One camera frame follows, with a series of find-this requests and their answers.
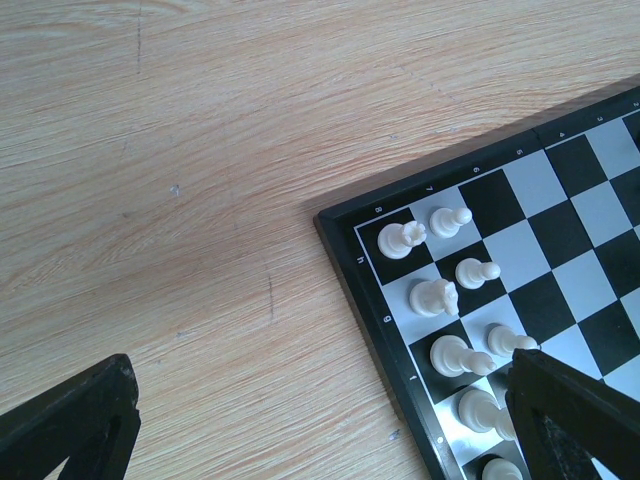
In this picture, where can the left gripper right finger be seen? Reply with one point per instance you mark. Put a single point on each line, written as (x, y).
(564, 419)

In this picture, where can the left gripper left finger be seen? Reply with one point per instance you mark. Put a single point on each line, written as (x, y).
(87, 424)

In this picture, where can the black and silver chessboard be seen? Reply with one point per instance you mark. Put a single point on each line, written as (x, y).
(539, 232)

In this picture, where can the white king piece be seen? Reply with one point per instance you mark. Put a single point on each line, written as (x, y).
(479, 411)

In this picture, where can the white bishop piece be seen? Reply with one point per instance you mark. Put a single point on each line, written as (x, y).
(451, 357)

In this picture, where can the white knight piece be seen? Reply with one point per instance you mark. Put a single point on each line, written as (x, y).
(431, 298)

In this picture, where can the white rook piece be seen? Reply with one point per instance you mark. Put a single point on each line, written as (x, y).
(396, 241)

